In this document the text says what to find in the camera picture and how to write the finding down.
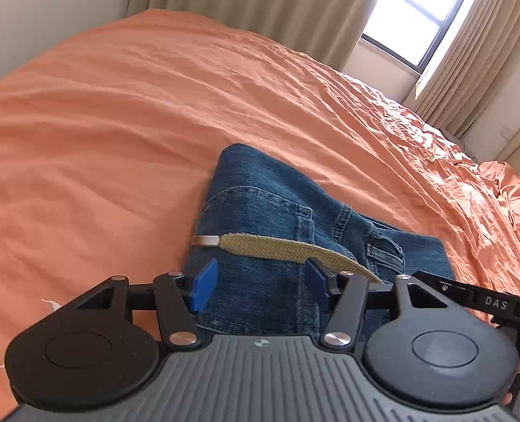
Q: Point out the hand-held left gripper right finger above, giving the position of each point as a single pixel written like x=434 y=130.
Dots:
x=318 y=283

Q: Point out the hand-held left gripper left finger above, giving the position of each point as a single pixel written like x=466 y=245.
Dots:
x=202 y=285

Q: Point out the khaki woven belt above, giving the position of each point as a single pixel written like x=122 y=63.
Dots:
x=286 y=250

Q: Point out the wall socket plate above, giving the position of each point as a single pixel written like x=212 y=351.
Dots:
x=507 y=132

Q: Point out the crumpled orange duvet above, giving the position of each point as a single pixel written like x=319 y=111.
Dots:
x=517 y=193

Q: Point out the dark framed window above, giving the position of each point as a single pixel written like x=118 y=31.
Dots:
x=422 y=13

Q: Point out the blue denim pants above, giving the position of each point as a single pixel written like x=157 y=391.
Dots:
x=260 y=193

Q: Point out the orange bed sheet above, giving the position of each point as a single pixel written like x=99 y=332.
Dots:
x=132 y=118

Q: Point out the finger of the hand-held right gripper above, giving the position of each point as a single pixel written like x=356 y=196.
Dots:
x=444 y=287

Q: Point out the beige curtain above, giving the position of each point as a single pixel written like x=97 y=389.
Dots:
x=264 y=0
x=475 y=52

